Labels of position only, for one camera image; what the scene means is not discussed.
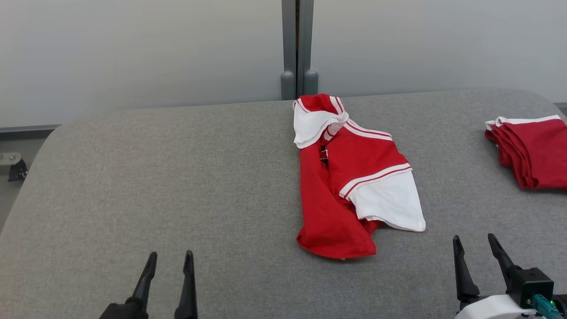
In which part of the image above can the green cable connector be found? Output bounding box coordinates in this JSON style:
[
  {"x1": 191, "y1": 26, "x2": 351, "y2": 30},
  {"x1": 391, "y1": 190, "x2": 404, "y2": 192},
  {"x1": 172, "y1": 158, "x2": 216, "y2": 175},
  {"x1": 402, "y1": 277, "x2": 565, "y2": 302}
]
[{"x1": 531, "y1": 294, "x2": 563, "y2": 319}]

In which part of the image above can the grey partition post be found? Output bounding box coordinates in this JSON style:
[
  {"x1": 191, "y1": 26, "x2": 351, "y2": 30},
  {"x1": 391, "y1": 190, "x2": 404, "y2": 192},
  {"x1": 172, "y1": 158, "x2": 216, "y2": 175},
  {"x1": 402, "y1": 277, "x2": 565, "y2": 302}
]
[
  {"x1": 280, "y1": 0, "x2": 298, "y2": 101},
  {"x1": 297, "y1": 0, "x2": 319, "y2": 96}
]

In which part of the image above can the metal floor bracket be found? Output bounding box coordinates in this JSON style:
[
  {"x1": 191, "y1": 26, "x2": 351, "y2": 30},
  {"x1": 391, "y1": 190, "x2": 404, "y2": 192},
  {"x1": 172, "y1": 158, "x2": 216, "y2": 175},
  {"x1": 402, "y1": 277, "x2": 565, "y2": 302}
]
[{"x1": 0, "y1": 153, "x2": 28, "y2": 182}]

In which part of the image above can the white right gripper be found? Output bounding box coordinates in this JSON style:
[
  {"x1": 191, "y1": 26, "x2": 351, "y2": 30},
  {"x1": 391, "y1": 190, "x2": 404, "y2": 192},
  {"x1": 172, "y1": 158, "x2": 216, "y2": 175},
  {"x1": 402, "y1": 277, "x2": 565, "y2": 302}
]
[{"x1": 453, "y1": 233, "x2": 539, "y2": 319}]

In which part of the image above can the red and white garment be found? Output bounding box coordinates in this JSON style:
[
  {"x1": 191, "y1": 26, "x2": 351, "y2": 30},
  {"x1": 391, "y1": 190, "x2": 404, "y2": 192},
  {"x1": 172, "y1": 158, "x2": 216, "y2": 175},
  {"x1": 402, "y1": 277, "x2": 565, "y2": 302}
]
[{"x1": 292, "y1": 93, "x2": 427, "y2": 260}]

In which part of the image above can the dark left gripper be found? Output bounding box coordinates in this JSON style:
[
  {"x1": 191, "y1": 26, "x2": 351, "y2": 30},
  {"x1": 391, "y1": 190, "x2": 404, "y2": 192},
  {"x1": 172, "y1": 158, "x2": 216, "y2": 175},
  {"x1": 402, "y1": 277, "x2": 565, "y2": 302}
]
[{"x1": 99, "y1": 250, "x2": 198, "y2": 319}]

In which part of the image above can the folded red garment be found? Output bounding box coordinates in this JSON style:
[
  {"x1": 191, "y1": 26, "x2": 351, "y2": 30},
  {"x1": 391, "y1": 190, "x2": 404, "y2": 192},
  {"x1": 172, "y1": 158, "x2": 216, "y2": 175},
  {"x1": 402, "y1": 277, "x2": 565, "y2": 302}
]
[{"x1": 484, "y1": 115, "x2": 567, "y2": 191}]

